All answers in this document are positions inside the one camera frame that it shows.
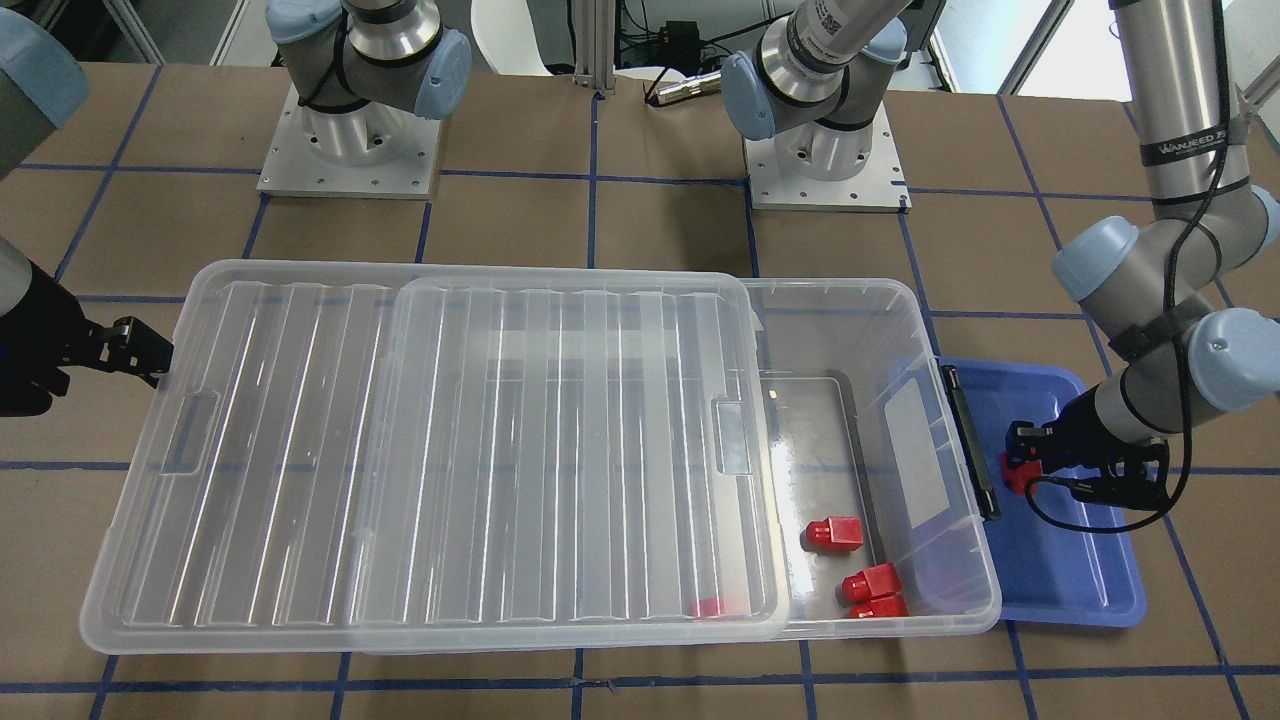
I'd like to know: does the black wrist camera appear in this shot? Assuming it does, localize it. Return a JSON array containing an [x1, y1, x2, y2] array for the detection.
[[1069, 439, 1172, 512]]

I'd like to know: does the red block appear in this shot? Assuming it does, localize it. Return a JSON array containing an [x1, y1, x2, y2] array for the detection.
[[840, 562, 902, 605], [1000, 451, 1043, 497], [847, 594, 910, 619], [801, 516, 865, 553]]

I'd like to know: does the blue plastic tray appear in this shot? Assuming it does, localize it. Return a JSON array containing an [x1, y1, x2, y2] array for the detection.
[[890, 356, 1147, 629]]

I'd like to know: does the clear plastic box lid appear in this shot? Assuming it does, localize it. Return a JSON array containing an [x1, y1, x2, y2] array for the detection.
[[79, 260, 790, 655]]

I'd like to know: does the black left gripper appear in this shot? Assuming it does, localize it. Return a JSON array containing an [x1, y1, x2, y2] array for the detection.
[[1006, 388, 1121, 474]]

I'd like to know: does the clear plastic storage box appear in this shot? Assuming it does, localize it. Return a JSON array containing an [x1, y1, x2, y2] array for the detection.
[[745, 278, 1002, 641]]

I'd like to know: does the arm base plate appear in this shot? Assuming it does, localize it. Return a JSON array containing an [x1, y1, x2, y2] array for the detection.
[[742, 105, 913, 213], [256, 87, 443, 200]]

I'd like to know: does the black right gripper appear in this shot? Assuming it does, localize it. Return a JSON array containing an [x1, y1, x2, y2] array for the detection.
[[1, 263, 175, 418]]

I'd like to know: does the aluminium frame post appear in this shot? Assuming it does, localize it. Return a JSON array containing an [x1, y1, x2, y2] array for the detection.
[[570, 0, 617, 95]]

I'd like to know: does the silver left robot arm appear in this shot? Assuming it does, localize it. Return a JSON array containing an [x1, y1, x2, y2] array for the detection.
[[722, 1, 1277, 474]]

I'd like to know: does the white plastic chair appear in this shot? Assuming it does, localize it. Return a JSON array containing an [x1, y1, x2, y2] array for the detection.
[[470, 1, 573, 77]]

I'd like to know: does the black box latch handle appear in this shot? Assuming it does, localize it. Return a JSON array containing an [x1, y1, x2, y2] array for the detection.
[[940, 363, 1002, 521]]

